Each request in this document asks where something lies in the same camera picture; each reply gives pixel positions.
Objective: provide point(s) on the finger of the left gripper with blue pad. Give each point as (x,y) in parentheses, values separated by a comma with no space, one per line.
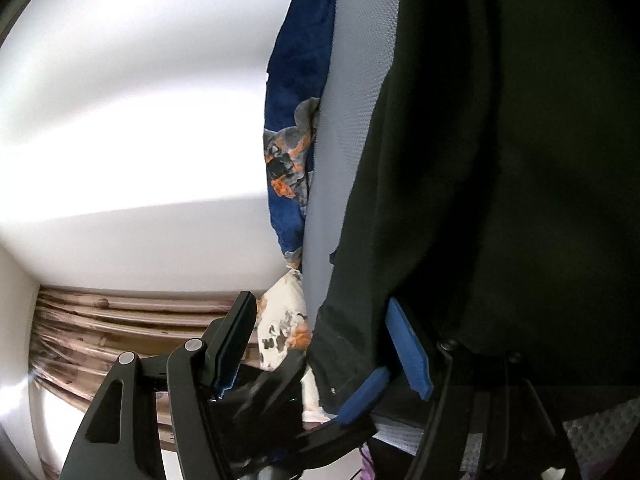
(364,398)

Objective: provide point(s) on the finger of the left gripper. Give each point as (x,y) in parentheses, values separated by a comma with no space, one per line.
(270,390)

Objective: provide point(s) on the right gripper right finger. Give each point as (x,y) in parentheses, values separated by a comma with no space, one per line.
(521,439)

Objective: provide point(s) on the black pants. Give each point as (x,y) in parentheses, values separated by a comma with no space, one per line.
(497,201)

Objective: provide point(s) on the white orange floral pillow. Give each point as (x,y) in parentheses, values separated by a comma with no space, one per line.
(282,325)

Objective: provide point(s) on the purple floral garment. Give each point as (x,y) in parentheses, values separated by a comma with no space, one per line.
(368,470)

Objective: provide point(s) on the beige curtain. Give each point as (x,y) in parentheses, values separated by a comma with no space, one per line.
(77,336)

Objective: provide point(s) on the grey mesh mattress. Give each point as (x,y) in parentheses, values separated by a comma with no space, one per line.
(365,44)

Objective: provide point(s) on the navy floral blanket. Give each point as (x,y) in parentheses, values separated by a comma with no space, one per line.
(297,72)

